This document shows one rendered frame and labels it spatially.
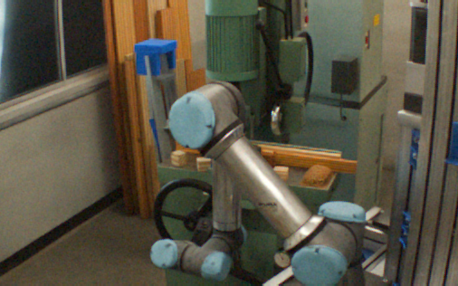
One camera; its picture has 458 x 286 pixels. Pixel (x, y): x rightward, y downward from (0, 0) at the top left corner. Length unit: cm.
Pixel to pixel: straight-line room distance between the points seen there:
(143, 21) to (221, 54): 181
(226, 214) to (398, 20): 286
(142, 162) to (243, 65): 174
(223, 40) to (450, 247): 98
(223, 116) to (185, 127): 9
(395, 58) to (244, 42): 239
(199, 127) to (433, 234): 64
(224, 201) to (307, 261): 32
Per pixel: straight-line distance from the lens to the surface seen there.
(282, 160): 208
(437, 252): 153
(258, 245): 207
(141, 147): 357
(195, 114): 129
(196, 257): 150
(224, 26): 194
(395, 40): 422
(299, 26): 223
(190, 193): 208
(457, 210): 148
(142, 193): 364
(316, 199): 192
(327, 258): 129
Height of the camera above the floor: 168
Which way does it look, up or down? 20 degrees down
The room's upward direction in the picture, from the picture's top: 1 degrees counter-clockwise
